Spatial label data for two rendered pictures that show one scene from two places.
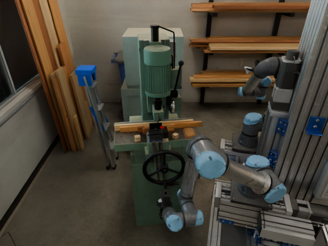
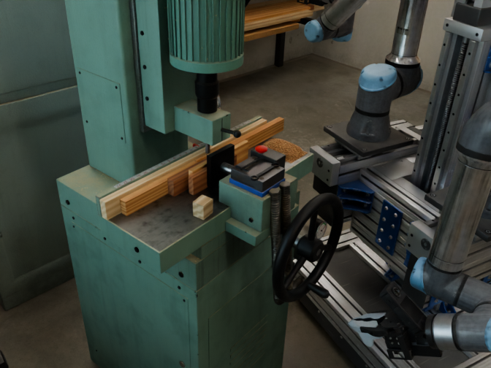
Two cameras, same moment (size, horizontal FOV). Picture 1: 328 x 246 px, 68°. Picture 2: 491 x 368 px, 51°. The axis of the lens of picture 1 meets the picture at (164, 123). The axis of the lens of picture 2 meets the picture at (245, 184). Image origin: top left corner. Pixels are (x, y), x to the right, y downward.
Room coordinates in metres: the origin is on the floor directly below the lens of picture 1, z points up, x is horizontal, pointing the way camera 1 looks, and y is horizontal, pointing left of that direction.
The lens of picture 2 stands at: (0.62, 0.80, 1.60)
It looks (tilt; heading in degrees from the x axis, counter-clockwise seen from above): 32 degrees down; 316
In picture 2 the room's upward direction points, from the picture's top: 2 degrees clockwise
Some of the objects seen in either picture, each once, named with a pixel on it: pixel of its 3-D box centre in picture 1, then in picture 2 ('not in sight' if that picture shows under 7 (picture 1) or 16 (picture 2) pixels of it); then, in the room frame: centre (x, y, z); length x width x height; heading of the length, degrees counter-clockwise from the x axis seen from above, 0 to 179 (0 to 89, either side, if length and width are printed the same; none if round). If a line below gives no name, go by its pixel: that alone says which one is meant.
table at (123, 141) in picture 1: (156, 140); (231, 196); (1.44, 0.06, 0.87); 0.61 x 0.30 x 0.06; 98
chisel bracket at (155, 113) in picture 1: (157, 112); (202, 123); (1.57, 0.04, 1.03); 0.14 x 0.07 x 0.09; 8
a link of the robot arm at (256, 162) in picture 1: (256, 168); not in sight; (1.01, -0.51, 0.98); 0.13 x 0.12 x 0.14; 11
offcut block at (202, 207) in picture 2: (137, 138); (202, 207); (1.39, 0.19, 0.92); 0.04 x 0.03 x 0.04; 105
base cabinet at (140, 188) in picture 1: (157, 172); (183, 296); (1.67, 0.06, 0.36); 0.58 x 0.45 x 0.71; 8
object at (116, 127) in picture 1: (154, 125); (195, 162); (1.57, 0.07, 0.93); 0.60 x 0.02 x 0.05; 98
